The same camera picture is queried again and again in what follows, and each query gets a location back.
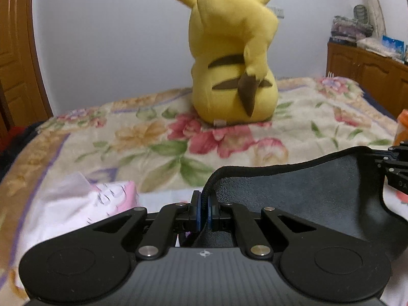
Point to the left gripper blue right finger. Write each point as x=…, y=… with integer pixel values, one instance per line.
x=232, y=225

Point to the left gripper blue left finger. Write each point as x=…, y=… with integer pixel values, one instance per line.
x=162, y=228

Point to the purple and grey towel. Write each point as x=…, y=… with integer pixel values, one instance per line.
x=342, y=191

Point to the orange plastic cup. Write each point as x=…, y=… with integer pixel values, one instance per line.
x=402, y=128

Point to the white flower-print cloth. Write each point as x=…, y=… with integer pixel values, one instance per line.
x=395, y=292

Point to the wooden side cabinet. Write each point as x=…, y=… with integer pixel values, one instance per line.
x=383, y=78

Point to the purple tissue box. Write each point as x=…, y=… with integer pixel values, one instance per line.
x=70, y=204

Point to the floral bed blanket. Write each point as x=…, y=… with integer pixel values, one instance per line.
x=159, y=142

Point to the stack of items on cabinet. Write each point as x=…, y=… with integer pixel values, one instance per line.
x=359, y=32

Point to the white patterned curtain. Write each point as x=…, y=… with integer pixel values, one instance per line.
x=376, y=17

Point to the yellow Pikachu plush toy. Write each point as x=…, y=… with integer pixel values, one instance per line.
x=231, y=80

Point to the white wall switch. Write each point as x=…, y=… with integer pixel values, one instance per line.
x=279, y=12

